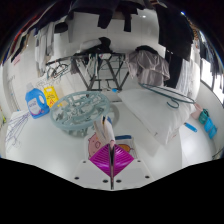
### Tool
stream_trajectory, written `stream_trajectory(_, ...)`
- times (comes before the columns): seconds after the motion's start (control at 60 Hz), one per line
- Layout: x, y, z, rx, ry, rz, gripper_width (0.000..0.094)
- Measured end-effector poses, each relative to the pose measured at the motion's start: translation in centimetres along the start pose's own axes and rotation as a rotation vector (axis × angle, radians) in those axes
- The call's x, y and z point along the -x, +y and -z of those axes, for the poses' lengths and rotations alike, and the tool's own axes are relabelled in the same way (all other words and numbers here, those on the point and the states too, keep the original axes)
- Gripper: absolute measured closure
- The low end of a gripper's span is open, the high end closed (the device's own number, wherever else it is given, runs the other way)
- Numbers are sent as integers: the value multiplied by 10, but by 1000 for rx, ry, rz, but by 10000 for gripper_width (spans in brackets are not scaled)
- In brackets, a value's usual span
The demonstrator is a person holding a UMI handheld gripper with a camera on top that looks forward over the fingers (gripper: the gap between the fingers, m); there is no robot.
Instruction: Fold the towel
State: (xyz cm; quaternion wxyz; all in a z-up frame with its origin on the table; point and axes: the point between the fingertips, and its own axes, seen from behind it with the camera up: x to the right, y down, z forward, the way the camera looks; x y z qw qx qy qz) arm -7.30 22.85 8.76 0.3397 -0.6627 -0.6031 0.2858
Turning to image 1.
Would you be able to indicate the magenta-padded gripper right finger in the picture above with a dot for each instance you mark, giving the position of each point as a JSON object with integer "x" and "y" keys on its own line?
{"x": 125, "y": 170}

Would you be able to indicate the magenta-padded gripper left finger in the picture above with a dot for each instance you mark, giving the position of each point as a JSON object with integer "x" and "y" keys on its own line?
{"x": 100, "y": 170}

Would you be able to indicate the cartoon print towel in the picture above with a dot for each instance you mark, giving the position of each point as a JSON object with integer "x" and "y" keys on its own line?
{"x": 104, "y": 131}

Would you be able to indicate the white pillow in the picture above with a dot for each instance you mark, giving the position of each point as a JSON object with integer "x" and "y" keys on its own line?
{"x": 153, "y": 113}

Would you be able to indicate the round pale green peg hanger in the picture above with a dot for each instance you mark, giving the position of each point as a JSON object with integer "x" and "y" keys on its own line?
{"x": 78, "y": 110}

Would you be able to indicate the small blue brush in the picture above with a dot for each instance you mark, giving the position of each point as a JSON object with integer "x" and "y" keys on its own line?
{"x": 190, "y": 127}

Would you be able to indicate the yellow caution sign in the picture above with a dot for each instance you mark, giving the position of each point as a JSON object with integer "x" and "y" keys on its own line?
{"x": 51, "y": 96}

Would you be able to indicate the blue detergent bottle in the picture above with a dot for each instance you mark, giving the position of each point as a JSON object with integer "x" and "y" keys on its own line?
{"x": 36, "y": 105}

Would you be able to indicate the teal bags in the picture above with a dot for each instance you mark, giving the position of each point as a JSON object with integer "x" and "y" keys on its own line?
{"x": 209, "y": 125}

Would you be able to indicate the black folding drying rack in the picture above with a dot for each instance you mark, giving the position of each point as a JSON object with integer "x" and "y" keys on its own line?
{"x": 96, "y": 73}

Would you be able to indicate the grey garment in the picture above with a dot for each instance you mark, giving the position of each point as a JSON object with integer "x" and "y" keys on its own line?
{"x": 148, "y": 66}

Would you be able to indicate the white and black clothes pile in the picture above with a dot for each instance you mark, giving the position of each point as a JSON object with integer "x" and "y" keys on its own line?
{"x": 96, "y": 45}

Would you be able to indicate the white hanging garments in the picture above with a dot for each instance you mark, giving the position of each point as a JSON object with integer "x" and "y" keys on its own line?
{"x": 43, "y": 46}

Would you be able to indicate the dark hanging garments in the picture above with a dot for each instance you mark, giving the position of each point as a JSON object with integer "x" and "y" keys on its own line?
{"x": 175, "y": 36}

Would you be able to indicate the row of colourful hanging clothes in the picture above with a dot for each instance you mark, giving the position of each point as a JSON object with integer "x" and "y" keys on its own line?
{"x": 20, "y": 40}

